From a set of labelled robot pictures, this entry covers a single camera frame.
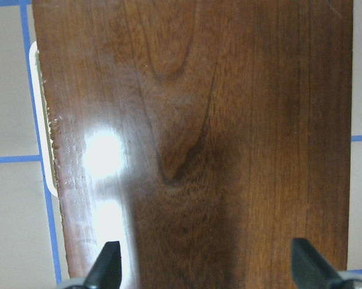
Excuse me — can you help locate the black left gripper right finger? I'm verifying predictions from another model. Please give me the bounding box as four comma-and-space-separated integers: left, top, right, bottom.
291, 238, 344, 288

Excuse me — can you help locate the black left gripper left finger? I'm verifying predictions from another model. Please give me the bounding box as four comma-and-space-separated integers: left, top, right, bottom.
83, 241, 122, 289

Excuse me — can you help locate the wooden drawer with white handle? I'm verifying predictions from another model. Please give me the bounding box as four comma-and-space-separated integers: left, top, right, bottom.
28, 41, 58, 197

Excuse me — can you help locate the dark brown wooden drawer cabinet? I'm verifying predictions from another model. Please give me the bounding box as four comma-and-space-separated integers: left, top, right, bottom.
33, 1, 354, 288

